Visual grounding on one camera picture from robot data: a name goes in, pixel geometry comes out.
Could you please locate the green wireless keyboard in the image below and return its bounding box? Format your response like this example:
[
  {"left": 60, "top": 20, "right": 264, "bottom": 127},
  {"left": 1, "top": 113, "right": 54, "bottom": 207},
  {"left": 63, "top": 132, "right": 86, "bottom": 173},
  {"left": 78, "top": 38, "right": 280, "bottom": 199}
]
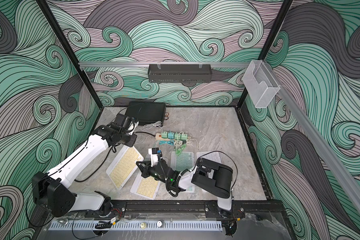
[{"left": 169, "top": 151, "right": 196, "bottom": 193}]

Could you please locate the clear acrylic wall holder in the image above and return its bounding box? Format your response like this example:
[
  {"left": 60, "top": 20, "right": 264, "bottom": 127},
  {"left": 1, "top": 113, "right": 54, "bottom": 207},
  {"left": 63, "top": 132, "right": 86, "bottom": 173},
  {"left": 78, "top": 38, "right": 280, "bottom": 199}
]
[{"left": 242, "top": 60, "right": 280, "bottom": 109}]

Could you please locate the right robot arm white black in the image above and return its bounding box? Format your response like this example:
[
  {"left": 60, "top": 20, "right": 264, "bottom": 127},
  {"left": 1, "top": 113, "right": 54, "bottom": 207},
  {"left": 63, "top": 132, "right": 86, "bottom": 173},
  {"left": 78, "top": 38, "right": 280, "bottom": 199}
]
[{"left": 136, "top": 158, "right": 233, "bottom": 212}]

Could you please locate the white wireless keyboard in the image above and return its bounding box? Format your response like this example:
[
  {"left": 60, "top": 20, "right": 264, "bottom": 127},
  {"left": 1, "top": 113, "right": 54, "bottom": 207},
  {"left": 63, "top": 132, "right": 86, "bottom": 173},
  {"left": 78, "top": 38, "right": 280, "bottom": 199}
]
[{"left": 197, "top": 152, "right": 222, "bottom": 164}]

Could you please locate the black computer box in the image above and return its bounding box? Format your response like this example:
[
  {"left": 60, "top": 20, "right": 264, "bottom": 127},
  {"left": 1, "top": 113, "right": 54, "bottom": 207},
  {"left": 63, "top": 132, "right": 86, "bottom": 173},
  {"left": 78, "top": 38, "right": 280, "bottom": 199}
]
[{"left": 125, "top": 101, "right": 166, "bottom": 126}]

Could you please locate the yellow wireless keyboard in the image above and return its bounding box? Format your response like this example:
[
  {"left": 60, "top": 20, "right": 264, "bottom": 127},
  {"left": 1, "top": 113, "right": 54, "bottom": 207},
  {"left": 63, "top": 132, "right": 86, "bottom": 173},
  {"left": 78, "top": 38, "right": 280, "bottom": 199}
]
[
  {"left": 106, "top": 146, "right": 144, "bottom": 190},
  {"left": 130, "top": 175, "right": 161, "bottom": 200}
]

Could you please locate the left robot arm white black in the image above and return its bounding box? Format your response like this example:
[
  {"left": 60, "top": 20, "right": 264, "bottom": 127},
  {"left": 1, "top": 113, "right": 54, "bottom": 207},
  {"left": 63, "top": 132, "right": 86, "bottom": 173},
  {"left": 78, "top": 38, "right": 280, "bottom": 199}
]
[{"left": 32, "top": 124, "right": 137, "bottom": 217}]

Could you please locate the aluminium wall rail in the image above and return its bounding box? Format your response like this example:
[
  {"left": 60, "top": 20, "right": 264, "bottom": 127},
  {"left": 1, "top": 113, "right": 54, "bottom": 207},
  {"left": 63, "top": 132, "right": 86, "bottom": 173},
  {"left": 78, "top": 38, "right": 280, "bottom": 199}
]
[{"left": 79, "top": 61, "right": 250, "bottom": 69}]

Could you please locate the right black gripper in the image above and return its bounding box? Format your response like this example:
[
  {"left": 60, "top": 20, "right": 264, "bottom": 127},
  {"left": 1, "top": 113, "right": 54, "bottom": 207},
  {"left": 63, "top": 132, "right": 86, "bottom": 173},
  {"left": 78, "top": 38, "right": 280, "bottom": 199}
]
[{"left": 136, "top": 161, "right": 172, "bottom": 186}]

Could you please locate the black wall shelf tray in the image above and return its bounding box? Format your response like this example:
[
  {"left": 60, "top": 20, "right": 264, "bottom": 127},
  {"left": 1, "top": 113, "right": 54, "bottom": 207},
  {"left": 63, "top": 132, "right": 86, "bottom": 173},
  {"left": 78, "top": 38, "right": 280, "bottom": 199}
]
[{"left": 148, "top": 64, "right": 213, "bottom": 83}]

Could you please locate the white charging cable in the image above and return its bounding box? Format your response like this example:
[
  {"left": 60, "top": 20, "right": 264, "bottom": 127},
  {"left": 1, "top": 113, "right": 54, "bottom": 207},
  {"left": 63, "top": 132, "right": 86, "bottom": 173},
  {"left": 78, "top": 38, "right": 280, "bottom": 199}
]
[{"left": 140, "top": 120, "right": 164, "bottom": 131}]

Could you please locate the white slotted cable duct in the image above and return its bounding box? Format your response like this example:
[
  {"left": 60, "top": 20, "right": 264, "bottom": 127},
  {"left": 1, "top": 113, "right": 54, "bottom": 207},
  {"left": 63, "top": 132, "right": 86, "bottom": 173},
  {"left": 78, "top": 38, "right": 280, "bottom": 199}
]
[{"left": 49, "top": 220, "right": 223, "bottom": 232}]

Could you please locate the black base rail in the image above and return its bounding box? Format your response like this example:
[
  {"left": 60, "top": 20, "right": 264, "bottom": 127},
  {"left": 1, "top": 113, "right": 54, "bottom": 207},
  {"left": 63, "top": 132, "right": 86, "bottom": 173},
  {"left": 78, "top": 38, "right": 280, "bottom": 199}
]
[{"left": 47, "top": 199, "right": 286, "bottom": 219}]

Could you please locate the black power cable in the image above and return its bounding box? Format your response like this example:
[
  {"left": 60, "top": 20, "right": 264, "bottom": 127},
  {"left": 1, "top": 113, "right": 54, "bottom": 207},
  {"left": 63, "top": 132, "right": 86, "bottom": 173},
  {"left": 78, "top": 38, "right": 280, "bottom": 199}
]
[{"left": 74, "top": 131, "right": 157, "bottom": 183}]

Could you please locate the teal charging cable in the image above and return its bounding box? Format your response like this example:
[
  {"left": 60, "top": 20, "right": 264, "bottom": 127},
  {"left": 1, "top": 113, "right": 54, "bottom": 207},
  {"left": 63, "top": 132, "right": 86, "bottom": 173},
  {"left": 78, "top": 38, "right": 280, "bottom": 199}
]
[{"left": 157, "top": 139, "right": 177, "bottom": 148}]

